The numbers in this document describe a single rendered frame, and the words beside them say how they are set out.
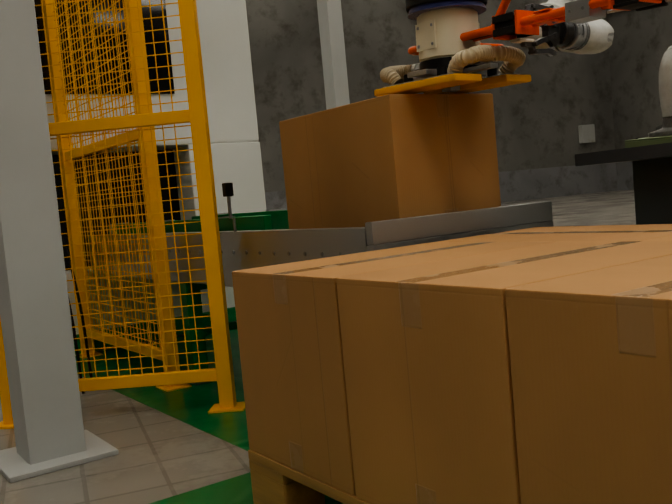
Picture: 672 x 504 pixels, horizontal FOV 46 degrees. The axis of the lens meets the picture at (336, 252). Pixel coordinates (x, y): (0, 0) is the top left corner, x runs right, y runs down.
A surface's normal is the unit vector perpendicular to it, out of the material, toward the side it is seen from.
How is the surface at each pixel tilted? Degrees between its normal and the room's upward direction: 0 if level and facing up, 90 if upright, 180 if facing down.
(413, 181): 90
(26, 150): 90
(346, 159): 90
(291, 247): 90
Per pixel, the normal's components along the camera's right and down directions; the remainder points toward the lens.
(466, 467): -0.82, 0.11
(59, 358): 0.57, 0.01
